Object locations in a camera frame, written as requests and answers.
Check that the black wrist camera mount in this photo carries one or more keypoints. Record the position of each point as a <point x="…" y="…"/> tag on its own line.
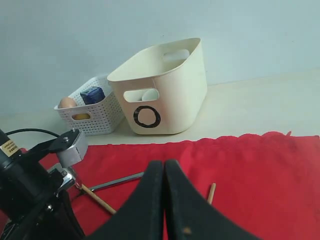
<point x="70" y="148"/>

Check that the white ceramic bowl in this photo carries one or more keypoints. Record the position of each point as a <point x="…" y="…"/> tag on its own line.
<point x="141" y="95"/>

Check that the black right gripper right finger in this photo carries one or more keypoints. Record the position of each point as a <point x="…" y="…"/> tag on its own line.
<point x="189" y="216"/>

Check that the table knife steel blade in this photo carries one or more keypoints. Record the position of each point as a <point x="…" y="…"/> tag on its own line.
<point x="118" y="181"/>

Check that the brown egg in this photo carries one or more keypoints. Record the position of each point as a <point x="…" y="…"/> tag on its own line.
<point x="67" y="102"/>

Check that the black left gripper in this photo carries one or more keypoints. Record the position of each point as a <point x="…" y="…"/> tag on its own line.
<point x="55" y="221"/>

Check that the white perforated plastic basket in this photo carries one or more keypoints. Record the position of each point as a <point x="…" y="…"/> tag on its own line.
<point x="105" y="116"/>

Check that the red cloth table mat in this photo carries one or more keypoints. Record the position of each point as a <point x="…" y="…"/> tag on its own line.
<point x="268" y="184"/>

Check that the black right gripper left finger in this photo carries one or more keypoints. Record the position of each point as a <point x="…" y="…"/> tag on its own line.
<point x="141" y="217"/>

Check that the wooden chopstick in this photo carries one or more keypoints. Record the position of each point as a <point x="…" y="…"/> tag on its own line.
<point x="211" y="193"/>
<point x="97" y="199"/>

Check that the blue white milk carton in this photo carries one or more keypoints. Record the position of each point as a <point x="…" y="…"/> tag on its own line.
<point x="92" y="95"/>

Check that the cream plastic bin black circle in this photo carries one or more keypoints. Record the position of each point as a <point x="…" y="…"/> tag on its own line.
<point x="177" y="71"/>

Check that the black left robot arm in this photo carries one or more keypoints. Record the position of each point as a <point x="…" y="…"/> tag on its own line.
<point x="34" y="188"/>

